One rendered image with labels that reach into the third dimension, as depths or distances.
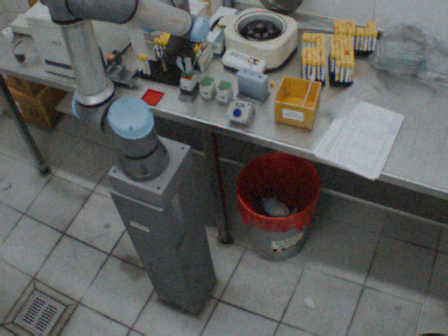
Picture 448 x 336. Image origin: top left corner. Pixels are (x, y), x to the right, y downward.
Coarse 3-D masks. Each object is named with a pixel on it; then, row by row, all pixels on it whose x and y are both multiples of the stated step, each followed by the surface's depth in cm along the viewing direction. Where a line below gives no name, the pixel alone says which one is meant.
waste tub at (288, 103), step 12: (288, 84) 170; (300, 84) 168; (312, 84) 166; (276, 96) 162; (288, 96) 174; (300, 96) 172; (312, 96) 170; (276, 108) 163; (288, 108) 161; (300, 108) 158; (312, 108) 157; (276, 120) 167; (288, 120) 165; (300, 120) 162; (312, 120) 161
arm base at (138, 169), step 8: (160, 144) 148; (120, 152) 147; (152, 152) 144; (160, 152) 147; (120, 160) 150; (128, 160) 145; (136, 160) 143; (144, 160) 144; (152, 160) 145; (160, 160) 147; (168, 160) 151; (128, 168) 147; (136, 168) 145; (144, 168) 146; (152, 168) 146; (160, 168) 148; (128, 176) 149; (136, 176) 147; (144, 176) 147; (152, 176) 148
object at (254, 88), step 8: (240, 72) 171; (248, 72) 171; (256, 72) 171; (240, 80) 173; (248, 80) 170; (256, 80) 168; (264, 80) 168; (240, 88) 176; (248, 88) 173; (256, 88) 171; (264, 88) 170; (240, 96) 177; (248, 96) 176; (256, 96) 174; (264, 96) 173
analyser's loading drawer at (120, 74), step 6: (108, 66) 192; (114, 66) 189; (108, 72) 186; (114, 72) 189; (120, 72) 185; (126, 72) 188; (132, 72) 188; (138, 72) 187; (114, 78) 187; (120, 78) 186; (126, 78) 186; (132, 78) 184; (138, 78) 188; (132, 84) 185
